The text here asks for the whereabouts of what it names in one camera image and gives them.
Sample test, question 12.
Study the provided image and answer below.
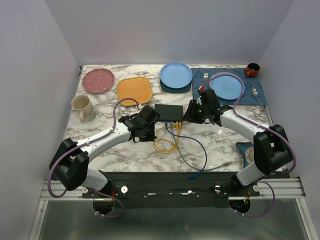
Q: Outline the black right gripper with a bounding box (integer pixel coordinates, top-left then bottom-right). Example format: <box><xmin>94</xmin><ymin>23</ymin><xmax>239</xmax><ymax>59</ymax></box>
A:
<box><xmin>181</xmin><ymin>99</ymin><xmax>209</xmax><ymax>125</ymax></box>

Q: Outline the black network switch box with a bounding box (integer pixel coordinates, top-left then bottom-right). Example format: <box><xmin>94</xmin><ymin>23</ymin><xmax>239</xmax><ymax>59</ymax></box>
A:
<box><xmin>154</xmin><ymin>104</ymin><xmax>183</xmax><ymax>122</ymax></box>

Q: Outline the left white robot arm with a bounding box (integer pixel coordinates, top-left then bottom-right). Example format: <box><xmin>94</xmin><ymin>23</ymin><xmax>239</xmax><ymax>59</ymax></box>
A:
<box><xmin>47</xmin><ymin>105</ymin><xmax>160</xmax><ymax>198</ymax></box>

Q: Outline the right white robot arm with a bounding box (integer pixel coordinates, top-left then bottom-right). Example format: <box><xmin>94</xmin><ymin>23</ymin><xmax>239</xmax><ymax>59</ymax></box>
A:
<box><xmin>184</xmin><ymin>89</ymin><xmax>294</xmax><ymax>196</ymax></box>

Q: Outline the dark teal square plate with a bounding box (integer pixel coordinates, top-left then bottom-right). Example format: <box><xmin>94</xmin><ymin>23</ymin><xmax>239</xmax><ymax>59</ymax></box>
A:
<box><xmin>160</xmin><ymin>80</ymin><xmax>192</xmax><ymax>94</ymax></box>

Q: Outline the orange woven square mat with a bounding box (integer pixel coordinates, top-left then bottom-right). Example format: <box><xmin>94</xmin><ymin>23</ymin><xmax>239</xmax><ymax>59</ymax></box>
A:
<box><xmin>116</xmin><ymin>76</ymin><xmax>153</xmax><ymax>104</ymax></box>

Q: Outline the blue cloth placemat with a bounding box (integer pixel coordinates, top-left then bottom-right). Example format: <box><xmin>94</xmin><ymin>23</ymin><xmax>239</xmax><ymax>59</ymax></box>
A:
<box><xmin>191</xmin><ymin>68</ymin><xmax>268</xmax><ymax>106</ymax></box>

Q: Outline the light blue plate on stack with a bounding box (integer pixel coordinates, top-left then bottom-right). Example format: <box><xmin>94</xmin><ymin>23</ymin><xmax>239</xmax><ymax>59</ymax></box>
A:
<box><xmin>160</xmin><ymin>62</ymin><xmax>193</xmax><ymax>89</ymax></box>

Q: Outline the silver fork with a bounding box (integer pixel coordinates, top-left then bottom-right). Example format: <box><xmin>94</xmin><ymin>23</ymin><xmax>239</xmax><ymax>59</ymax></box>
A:
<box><xmin>203</xmin><ymin>72</ymin><xmax>209</xmax><ymax>83</ymax></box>

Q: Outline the light blue plate on placemat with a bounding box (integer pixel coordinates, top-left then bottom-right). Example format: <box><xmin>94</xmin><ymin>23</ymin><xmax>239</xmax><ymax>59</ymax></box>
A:
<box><xmin>209</xmin><ymin>76</ymin><xmax>242</xmax><ymax>100</ymax></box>

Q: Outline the pink dotted plate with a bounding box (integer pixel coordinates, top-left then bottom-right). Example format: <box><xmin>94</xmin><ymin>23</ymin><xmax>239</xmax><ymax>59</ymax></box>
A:
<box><xmin>82</xmin><ymin>68</ymin><xmax>115</xmax><ymax>95</ymax></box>

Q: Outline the cream ceramic mug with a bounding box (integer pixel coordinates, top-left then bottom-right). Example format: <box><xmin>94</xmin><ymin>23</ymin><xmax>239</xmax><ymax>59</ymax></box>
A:
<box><xmin>71</xmin><ymin>94</ymin><xmax>96</xmax><ymax>123</ymax></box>

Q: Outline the blue star shaped dish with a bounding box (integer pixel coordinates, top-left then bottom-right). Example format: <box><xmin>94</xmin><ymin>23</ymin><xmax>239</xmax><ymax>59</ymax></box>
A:
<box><xmin>236</xmin><ymin>142</ymin><xmax>254</xmax><ymax>168</ymax></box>

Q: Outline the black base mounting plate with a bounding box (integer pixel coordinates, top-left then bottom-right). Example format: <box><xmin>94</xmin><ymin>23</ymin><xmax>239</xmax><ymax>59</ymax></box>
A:
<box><xmin>51</xmin><ymin>171</ymin><xmax>292</xmax><ymax>210</ymax></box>

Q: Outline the silver spoon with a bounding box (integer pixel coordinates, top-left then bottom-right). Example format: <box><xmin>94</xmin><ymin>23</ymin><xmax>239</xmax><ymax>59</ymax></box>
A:
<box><xmin>251</xmin><ymin>87</ymin><xmax>264</xmax><ymax>109</ymax></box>

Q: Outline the brown lacquer cup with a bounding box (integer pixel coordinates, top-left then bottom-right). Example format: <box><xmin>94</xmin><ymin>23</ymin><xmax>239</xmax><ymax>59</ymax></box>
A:
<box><xmin>245</xmin><ymin>63</ymin><xmax>260</xmax><ymax>78</ymax></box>

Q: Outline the blue ethernet cable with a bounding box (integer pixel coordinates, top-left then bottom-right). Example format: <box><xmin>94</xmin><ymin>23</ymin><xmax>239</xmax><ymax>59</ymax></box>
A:
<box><xmin>164</xmin><ymin>120</ymin><xmax>208</xmax><ymax>181</ymax></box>

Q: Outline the grey ethernet cable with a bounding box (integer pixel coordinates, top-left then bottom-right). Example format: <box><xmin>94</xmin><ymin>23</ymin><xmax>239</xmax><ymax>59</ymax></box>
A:
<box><xmin>169</xmin><ymin>121</ymin><xmax>235</xmax><ymax>172</ymax></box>

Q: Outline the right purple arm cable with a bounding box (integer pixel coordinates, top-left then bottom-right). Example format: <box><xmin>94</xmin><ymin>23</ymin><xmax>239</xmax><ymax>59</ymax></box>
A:
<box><xmin>198</xmin><ymin>71</ymin><xmax>297</xmax><ymax>218</ymax></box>

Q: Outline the aluminium frame rail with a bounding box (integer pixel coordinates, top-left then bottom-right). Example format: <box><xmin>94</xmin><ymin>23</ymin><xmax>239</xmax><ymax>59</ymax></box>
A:
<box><xmin>40</xmin><ymin>178</ymin><xmax>306</xmax><ymax>201</ymax></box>

